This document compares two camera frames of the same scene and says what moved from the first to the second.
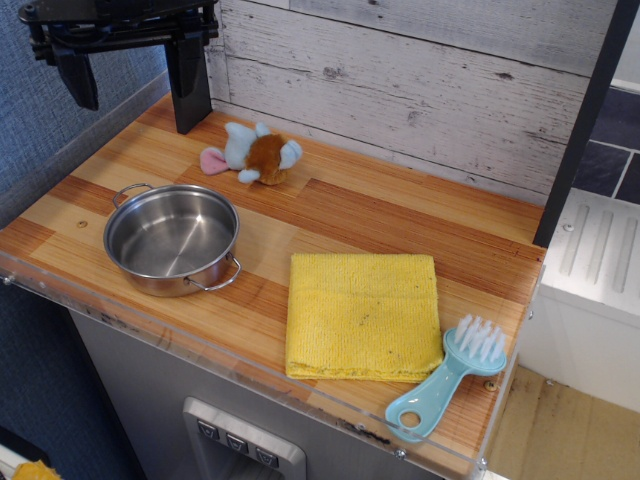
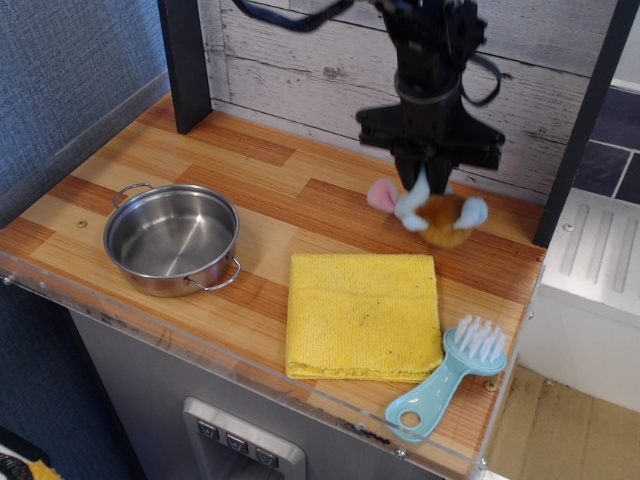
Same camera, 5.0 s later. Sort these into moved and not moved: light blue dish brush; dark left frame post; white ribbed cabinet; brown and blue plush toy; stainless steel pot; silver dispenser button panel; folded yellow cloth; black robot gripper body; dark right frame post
Moved: brown and blue plush toy; black robot gripper body
Not moved: silver dispenser button panel; dark left frame post; dark right frame post; white ribbed cabinet; light blue dish brush; folded yellow cloth; stainless steel pot
